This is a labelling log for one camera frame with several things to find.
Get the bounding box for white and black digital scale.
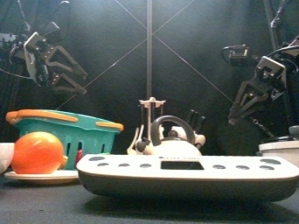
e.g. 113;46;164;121
76;153;299;203

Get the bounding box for white toy hanging spoon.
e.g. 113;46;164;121
125;124;145;156

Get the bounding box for white cup at left edge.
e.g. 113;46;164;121
0;142;16;175

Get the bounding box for teal basket orange handles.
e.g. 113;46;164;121
4;108;125;171

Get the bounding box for white toy pot grey lid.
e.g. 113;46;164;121
256;124;299;169

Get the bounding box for red toy item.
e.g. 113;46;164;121
73;149;85;166

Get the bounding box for orange toy fruit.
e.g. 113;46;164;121
9;131;69;175

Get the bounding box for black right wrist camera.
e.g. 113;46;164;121
220;44;259;68

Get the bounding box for white toy kettle grey handle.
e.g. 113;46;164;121
135;115;204;157

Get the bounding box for grey vertical frame pole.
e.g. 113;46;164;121
145;0;155;100

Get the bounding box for white toy utensil rack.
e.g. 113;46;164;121
137;96;167;138

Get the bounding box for thin diagonal brace wire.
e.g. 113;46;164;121
112;0;236;103
57;0;196;111

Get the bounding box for cream toy plate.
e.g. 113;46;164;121
2;169;81;186

